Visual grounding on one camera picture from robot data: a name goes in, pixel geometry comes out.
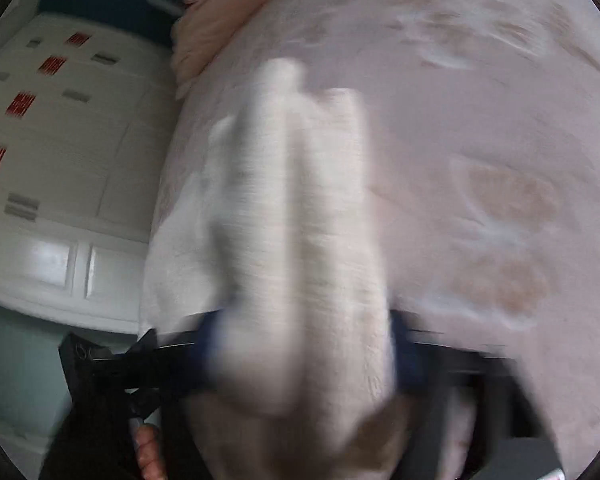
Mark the pink striped pillow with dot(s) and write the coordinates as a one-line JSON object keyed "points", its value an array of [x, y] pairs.
{"points": [[205, 35]]}

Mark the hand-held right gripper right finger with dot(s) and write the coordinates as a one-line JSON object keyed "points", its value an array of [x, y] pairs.
{"points": [[410, 355]]}

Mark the small white object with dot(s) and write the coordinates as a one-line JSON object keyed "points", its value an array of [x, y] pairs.
{"points": [[165, 4]]}

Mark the white wardrobe with red stickers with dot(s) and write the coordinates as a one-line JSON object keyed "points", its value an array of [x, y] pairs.
{"points": [[65, 170]]}

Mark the cream knitted garment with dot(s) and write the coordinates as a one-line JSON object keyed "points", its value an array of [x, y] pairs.
{"points": [[300, 240]]}

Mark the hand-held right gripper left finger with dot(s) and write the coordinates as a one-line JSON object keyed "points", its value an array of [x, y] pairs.
{"points": [[207, 350]]}

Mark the person's left hand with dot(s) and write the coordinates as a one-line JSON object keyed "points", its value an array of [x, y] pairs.
{"points": [[150, 452]]}

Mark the pink floral blanket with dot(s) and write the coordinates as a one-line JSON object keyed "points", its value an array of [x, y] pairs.
{"points": [[480, 135]]}

